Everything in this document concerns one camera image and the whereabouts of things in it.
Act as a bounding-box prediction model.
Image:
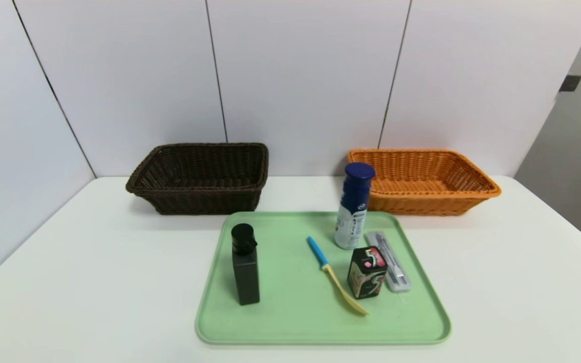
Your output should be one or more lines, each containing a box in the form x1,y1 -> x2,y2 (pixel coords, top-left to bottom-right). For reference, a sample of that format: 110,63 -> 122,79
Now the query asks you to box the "black square pump bottle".
231,223 -> 261,306

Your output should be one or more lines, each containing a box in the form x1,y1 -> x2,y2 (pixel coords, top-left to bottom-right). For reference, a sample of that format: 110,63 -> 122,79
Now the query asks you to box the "black gum box with pink print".
347,247 -> 388,300

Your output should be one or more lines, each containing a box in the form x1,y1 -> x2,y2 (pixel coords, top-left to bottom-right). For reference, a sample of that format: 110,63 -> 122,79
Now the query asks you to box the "dark brown wicker basket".
126,143 -> 269,216

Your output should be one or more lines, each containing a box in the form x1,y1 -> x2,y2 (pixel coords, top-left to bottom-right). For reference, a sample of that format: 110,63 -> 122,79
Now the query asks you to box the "orange wicker basket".
347,149 -> 502,217

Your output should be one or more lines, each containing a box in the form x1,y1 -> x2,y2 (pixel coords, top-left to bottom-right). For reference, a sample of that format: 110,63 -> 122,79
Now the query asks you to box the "white bottle with blue cap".
334,162 -> 376,250

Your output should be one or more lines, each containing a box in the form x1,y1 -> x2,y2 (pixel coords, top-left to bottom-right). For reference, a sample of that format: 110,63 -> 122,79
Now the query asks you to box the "light green plastic tray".
195,211 -> 452,346

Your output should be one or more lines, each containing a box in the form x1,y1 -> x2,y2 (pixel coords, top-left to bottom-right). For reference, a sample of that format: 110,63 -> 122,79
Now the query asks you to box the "clear plastic compass case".
365,231 -> 413,293

